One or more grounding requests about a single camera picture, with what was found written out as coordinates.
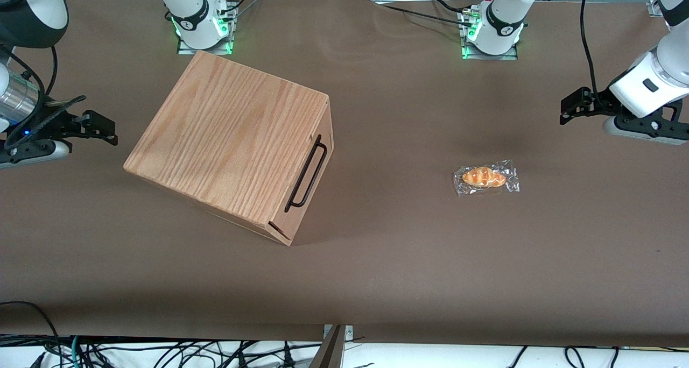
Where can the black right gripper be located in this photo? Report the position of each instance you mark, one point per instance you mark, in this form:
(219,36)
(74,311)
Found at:
(52,122)

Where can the plastic wrapped bread roll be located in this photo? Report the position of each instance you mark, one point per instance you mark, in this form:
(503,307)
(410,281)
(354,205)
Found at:
(484,177)

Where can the brown table cover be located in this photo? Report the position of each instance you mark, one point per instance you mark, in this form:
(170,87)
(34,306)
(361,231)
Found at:
(430,260)

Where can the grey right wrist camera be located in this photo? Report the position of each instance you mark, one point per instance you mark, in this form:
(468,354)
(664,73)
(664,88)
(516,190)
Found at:
(32,153)

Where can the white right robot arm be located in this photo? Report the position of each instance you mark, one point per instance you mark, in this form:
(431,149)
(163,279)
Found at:
(43,7)

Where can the silver corner bracket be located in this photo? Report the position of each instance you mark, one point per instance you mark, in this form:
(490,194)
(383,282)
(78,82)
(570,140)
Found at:
(654,8)

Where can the dark brown post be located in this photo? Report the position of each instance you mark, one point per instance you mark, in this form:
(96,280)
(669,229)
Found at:
(329,352)

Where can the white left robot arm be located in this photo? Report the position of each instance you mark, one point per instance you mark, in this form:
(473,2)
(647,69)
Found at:
(673,56)

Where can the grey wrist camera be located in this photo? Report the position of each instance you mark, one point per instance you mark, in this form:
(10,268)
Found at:
(646,131)
(32,153)

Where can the silver table edge bracket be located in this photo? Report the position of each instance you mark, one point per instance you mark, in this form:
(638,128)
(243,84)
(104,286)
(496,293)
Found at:
(349,333)

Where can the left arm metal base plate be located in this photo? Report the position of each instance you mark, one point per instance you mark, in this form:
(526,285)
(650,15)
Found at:
(508,56)

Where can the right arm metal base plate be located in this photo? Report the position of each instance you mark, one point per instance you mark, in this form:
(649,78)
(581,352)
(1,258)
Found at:
(185,49)

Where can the wooden drawer cabinet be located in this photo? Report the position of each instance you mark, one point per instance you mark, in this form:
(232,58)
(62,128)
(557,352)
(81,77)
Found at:
(226,131)

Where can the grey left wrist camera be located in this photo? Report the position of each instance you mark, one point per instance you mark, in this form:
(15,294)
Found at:
(646,131)

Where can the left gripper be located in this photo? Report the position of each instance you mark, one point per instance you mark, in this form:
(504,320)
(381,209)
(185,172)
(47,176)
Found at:
(599,103)

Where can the light wooden drawer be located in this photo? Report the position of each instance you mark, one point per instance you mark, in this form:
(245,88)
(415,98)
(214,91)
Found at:
(325,121)

